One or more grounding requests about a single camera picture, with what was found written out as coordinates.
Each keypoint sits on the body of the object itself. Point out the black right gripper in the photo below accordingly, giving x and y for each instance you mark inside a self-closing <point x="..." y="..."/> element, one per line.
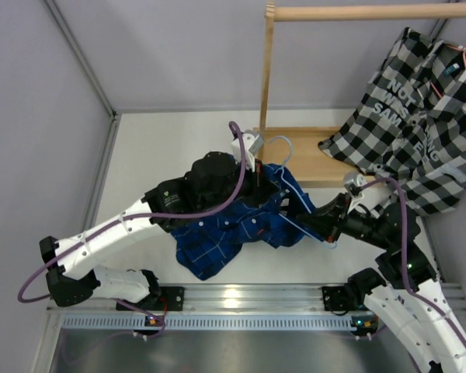
<point x="325" y="222"/>

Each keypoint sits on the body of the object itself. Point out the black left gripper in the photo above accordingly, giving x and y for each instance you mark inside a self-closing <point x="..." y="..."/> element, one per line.
<point x="261" y="188"/>

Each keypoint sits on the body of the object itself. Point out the blue plaid shirt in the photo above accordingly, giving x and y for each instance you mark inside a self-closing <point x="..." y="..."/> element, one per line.
<point x="206" y="246"/>

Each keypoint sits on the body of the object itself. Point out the light blue wire hanger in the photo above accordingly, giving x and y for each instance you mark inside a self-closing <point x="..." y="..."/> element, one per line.
<point x="292" y="191"/>

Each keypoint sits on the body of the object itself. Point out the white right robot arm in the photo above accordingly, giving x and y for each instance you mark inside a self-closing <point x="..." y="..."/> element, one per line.
<point x="404" y="291"/>

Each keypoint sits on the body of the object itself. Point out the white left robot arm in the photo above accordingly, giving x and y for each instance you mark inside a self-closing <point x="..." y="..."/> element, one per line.
<point x="74" y="266"/>

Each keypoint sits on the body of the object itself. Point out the black white checkered shirt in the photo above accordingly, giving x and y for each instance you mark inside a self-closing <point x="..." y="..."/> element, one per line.
<point x="402" y="130"/>

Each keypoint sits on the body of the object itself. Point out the wooden clothes rack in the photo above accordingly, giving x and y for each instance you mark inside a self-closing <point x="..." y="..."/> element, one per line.
<point x="307" y="163"/>

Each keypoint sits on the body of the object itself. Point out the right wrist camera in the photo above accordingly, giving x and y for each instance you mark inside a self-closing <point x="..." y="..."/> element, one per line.
<point x="353" y="182"/>

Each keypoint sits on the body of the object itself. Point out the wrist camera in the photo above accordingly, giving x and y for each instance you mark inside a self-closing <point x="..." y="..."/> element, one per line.
<point x="253" y="141"/>
<point x="353" y="182"/>

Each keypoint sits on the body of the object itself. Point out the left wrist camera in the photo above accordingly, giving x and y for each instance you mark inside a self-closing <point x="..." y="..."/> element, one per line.
<point x="253" y="141"/>

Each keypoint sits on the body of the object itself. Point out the aluminium mounting rail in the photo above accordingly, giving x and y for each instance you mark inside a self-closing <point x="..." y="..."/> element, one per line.
<point x="252" y="298"/>

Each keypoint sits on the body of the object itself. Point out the slotted grey cable duct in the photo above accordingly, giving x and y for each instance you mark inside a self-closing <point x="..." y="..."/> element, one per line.
<point x="326" y="322"/>

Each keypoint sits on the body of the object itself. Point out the aluminium frame post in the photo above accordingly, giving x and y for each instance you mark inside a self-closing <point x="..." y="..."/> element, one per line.
<point x="110" y="133"/>

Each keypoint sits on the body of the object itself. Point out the pink wire hanger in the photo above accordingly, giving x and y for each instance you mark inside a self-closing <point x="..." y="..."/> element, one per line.
<point x="454" y="65"/>

